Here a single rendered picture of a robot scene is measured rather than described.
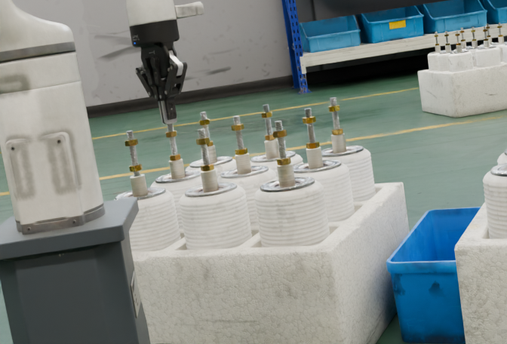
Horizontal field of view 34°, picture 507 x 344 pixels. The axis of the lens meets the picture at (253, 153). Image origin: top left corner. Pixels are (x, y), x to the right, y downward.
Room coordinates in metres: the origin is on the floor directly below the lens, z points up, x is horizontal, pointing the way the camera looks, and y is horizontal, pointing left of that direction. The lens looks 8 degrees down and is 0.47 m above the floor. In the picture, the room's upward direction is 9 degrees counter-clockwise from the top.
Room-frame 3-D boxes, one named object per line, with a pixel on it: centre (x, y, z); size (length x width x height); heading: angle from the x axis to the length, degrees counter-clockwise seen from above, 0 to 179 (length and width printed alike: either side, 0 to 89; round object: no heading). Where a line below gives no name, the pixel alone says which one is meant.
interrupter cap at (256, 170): (1.28, 0.02, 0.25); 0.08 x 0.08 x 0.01
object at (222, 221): (1.17, 0.07, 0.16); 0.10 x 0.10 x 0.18
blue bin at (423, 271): (1.24, -0.27, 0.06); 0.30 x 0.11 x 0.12; 155
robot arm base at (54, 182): (0.87, 0.21, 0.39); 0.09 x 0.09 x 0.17; 1
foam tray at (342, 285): (1.28, 0.02, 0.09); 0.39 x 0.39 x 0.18; 65
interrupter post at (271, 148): (1.39, -0.03, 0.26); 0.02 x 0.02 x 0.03
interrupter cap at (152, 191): (1.22, 0.17, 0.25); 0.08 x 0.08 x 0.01
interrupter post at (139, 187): (1.22, 0.17, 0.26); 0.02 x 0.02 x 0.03
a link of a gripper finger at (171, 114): (1.32, 0.11, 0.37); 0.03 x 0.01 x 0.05; 35
